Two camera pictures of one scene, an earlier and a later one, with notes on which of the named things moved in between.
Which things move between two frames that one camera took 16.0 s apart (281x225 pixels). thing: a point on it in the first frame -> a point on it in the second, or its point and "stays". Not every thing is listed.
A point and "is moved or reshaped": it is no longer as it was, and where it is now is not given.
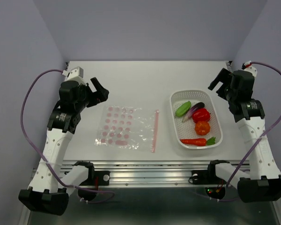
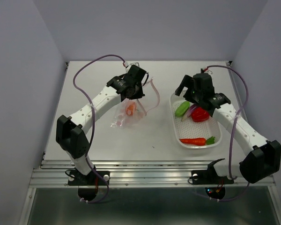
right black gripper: x=223 y=76 -> x=187 y=81
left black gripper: x=101 y=94 -> x=140 y=94
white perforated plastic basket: x=186 y=130 stays
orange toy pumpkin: x=202 y=128 -> x=130 y=109
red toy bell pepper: x=200 y=114 stays
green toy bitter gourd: x=182 y=109 stays
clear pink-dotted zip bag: x=128 y=127 is moved or reshaped
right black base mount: x=214 y=186 stays
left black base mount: x=95 y=178 stays
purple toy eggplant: x=189 y=113 stays
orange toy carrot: x=200 y=142 stays
